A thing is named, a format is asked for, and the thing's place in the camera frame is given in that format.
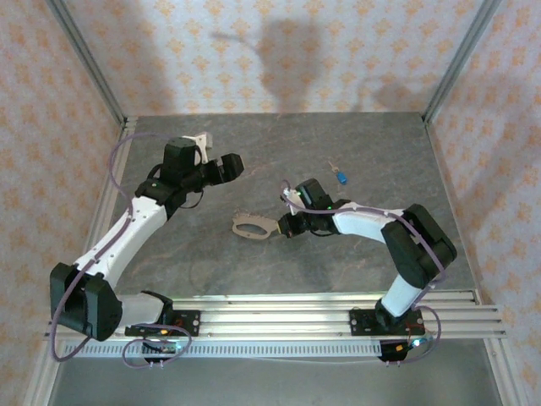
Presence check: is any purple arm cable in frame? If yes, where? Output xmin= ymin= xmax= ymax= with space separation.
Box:
xmin=49 ymin=132 xmax=191 ymax=370
xmin=281 ymin=179 xmax=449 ymax=367

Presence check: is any white slotted cable duct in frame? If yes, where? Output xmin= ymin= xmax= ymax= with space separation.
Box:
xmin=63 ymin=341 xmax=384 ymax=359

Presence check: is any aluminium frame post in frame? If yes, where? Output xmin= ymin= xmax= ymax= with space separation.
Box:
xmin=45 ymin=0 xmax=128 ymax=123
xmin=421 ymin=0 xmax=505 ymax=124

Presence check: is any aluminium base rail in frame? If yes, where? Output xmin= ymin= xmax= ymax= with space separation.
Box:
xmin=44 ymin=290 xmax=508 ymax=342

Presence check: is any small circuit board green LED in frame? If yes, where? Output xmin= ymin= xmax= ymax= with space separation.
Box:
xmin=391 ymin=336 xmax=436 ymax=354
xmin=141 ymin=337 xmax=189 ymax=355

